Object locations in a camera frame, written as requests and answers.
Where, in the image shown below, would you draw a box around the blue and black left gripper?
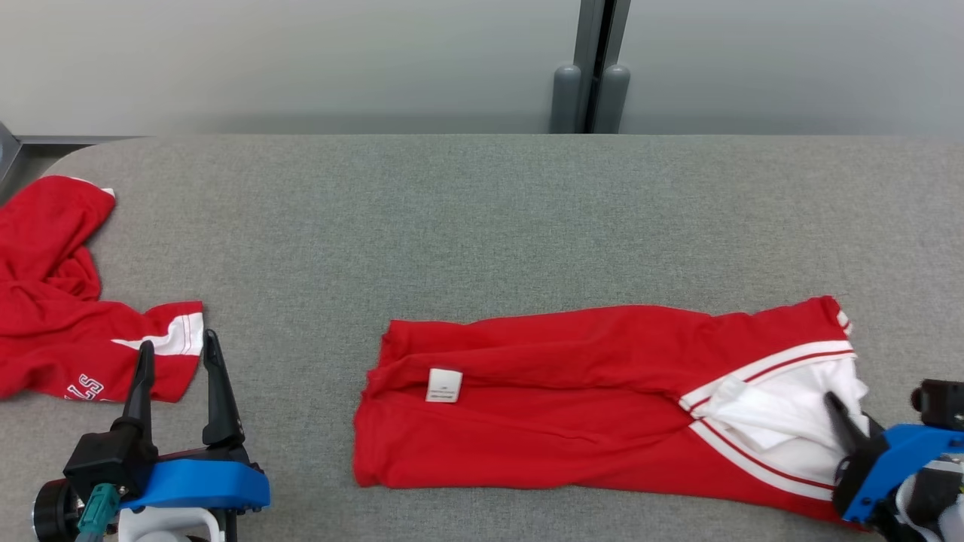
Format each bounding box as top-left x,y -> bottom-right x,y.
32,329 -> 270,541

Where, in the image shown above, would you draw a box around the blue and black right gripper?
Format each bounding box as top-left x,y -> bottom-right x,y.
823,391 -> 964,525

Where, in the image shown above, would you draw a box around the red shorts with white stripe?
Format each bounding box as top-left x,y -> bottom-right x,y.
0,175 -> 205,403

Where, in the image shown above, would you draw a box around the red Bulls basketball jersey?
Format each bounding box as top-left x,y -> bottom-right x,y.
352,295 -> 874,528

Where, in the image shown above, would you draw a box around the grey metal baseboard strip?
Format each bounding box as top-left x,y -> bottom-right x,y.
15,135 -> 148,146

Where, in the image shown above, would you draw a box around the teal cable connector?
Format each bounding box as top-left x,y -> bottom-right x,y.
75,484 -> 121,542

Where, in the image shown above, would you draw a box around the grey cylindrical post foot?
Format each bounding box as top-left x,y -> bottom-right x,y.
595,65 -> 630,135
552,65 -> 582,135

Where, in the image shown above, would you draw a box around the grey metal partition post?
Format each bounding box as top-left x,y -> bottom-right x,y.
572,0 -> 632,135

